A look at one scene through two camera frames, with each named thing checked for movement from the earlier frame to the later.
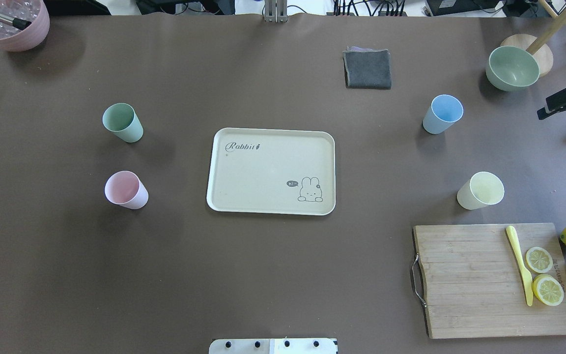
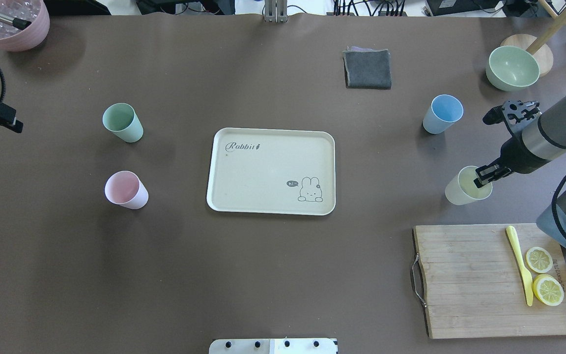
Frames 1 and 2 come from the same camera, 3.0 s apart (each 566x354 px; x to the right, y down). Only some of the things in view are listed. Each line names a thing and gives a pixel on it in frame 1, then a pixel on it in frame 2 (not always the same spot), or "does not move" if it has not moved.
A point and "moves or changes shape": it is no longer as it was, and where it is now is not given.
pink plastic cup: x=125 y=188 does not move
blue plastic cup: x=444 y=110 does not move
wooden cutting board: x=474 y=286 does not move
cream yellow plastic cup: x=482 y=189 moves or changes shape
